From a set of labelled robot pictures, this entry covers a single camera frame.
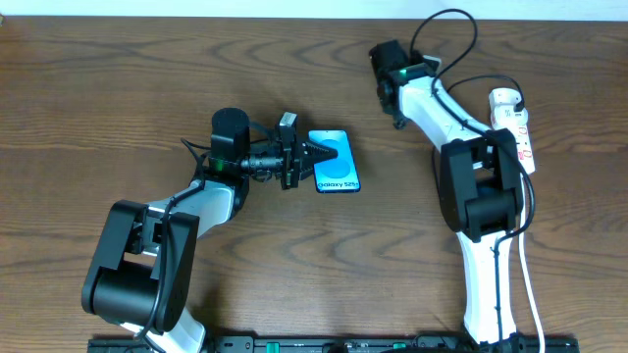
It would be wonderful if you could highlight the blue Galaxy smartphone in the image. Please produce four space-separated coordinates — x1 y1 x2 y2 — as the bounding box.
308 130 361 193

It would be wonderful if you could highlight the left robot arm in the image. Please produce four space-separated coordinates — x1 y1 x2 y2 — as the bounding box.
81 108 339 352

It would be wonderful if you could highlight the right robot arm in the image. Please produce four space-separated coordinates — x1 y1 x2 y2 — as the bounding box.
369 40 524 346

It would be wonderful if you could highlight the white power strip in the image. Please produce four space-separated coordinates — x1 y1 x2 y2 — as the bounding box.
489 87 536 175

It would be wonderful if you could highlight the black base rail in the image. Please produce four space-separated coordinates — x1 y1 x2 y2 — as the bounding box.
87 332 580 353

